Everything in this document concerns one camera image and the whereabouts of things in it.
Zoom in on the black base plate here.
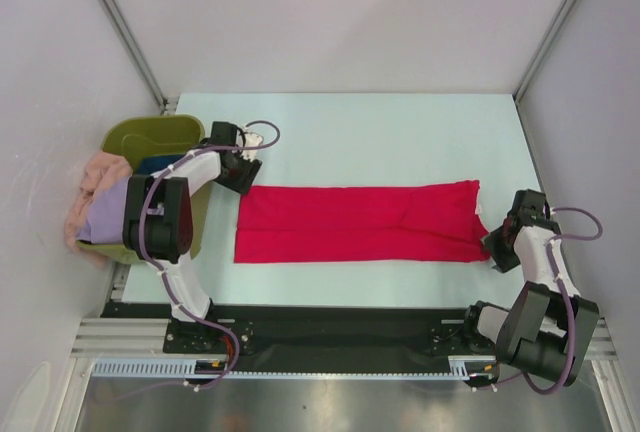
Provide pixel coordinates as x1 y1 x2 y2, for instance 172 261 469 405
101 301 496 376

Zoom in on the red t shirt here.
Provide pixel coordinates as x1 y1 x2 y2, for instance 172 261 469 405
234 180 489 264

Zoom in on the navy blue t shirt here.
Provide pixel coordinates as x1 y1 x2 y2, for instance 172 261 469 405
134 155 181 175

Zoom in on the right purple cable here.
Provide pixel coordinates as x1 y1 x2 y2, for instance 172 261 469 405
469 206 602 394

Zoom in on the lavender t shirt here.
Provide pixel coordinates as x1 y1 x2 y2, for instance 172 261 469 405
76 178 129 244

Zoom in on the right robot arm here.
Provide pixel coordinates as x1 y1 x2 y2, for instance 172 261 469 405
461 189 603 395

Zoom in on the right aluminium corner post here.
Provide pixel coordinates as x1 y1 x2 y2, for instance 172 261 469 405
512 0 580 105

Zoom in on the olive green plastic bin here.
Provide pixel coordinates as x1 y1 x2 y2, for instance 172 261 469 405
74 115 205 265

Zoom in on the left aluminium corner post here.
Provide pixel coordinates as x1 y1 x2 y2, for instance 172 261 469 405
97 0 169 113

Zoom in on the purple cable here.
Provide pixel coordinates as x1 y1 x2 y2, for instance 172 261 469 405
99 119 281 403
469 206 602 394

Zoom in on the left white cable duct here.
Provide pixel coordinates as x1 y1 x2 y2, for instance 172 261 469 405
93 358 226 379

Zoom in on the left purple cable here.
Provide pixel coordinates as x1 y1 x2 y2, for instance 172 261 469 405
99 119 281 403

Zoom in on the aluminium front rail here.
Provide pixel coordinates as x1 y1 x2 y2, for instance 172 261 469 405
69 316 621 359

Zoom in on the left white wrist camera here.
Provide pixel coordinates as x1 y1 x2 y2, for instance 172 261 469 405
237 128 264 162

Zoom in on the aluminium corner post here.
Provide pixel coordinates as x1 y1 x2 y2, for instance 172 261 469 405
97 0 169 113
512 0 580 105

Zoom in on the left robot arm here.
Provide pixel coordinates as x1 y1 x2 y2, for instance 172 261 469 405
122 122 270 352

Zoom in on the pink t shirt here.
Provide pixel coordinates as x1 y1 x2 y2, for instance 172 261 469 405
64 151 133 263

